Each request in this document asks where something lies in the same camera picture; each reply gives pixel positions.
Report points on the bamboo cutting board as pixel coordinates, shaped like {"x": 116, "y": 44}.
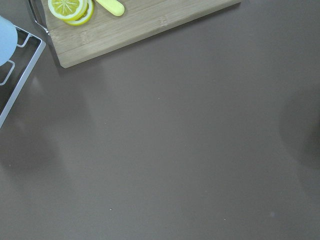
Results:
{"x": 104, "y": 32}

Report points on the lower lemon slice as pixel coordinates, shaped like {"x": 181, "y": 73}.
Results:
{"x": 85, "y": 17}

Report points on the yellow plastic knife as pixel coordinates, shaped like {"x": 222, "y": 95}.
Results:
{"x": 113, "y": 6}

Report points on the light blue cup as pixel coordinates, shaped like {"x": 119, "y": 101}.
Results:
{"x": 8, "y": 40}

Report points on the white wire cup rack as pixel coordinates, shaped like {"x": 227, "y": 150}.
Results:
{"x": 15, "y": 72}

